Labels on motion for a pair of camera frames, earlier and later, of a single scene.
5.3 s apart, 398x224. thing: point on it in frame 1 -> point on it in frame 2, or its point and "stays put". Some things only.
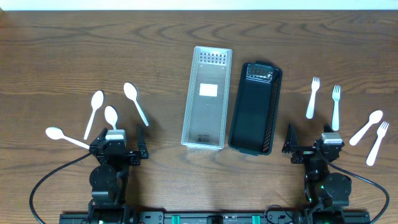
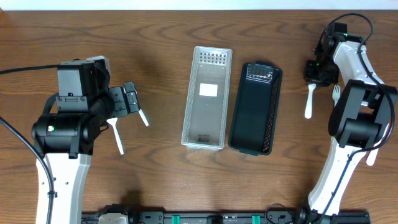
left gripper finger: x=142 y=147 -> x=132 y=97
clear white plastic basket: x=207 y=100 stays put
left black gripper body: x=118 y=154 -> x=123 y=101
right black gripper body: x=308 y=152 -> x=319 y=78
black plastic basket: x=253 y=121 stays put
